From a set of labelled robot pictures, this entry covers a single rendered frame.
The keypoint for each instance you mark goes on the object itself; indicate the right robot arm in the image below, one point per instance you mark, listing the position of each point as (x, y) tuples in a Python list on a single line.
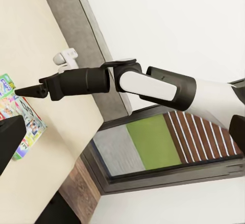
[(216, 102)]

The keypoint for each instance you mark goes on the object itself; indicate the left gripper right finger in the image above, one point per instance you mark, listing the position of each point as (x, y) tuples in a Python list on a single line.
[(237, 131)]

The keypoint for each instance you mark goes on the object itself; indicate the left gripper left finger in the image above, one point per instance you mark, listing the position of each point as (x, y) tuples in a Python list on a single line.
[(12, 132)]

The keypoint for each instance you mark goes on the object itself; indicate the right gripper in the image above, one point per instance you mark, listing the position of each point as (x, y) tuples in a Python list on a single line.
[(69, 83)]

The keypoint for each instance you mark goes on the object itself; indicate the board game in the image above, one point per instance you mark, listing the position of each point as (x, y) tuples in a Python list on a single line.
[(13, 105)]

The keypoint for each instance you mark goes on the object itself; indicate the door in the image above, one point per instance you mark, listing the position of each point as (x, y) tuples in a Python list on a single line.
[(160, 146)]

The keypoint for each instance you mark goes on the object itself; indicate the bed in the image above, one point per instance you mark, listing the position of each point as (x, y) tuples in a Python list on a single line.
[(32, 32)]

